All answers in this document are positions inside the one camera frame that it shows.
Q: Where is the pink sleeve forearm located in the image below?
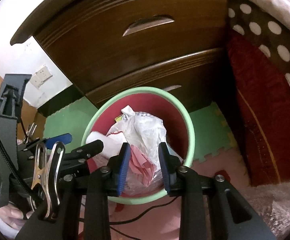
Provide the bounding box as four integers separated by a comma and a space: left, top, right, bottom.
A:
0, 218, 20, 239

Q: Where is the brown polka dot bedsheet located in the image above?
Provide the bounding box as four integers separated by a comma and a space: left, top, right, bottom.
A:
228, 0, 290, 87

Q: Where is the person left hand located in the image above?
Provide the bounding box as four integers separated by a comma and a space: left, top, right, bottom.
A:
0, 204, 33, 230

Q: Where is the pink paper packet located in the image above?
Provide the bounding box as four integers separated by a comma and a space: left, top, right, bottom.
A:
129, 145, 156, 187

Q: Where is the green foam floor mat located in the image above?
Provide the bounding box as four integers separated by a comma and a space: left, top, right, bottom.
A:
43, 98, 240, 163

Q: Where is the red bin with green rim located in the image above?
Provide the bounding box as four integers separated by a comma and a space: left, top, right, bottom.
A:
81, 86, 195, 205

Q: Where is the dark wooden nightstand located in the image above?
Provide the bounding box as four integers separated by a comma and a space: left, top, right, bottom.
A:
10, 0, 228, 111

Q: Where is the black cable on floor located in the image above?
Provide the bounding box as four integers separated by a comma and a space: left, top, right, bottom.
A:
78, 195, 181, 240

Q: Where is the metal spring clamp right camera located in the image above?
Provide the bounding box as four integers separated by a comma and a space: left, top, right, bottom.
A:
30, 141, 65, 220

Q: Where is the white wall socket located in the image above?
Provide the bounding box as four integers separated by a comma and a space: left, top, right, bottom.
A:
29, 66, 53, 89

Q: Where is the metal spring clamp left camera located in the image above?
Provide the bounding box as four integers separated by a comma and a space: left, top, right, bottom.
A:
23, 123, 37, 144

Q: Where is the white opaque plastic bag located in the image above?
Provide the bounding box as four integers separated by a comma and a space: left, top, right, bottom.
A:
103, 105, 166, 196

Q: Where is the metal spring clamp camera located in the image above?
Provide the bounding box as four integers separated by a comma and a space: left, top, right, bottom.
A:
30, 141, 65, 220
23, 123, 37, 144

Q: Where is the red bed skirt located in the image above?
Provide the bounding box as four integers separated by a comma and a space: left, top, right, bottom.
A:
227, 33, 290, 186

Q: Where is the black camera cable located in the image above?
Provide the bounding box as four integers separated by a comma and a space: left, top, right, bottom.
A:
0, 112, 39, 201

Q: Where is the white green product box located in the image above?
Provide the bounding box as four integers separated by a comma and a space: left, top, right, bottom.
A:
115, 115, 123, 122

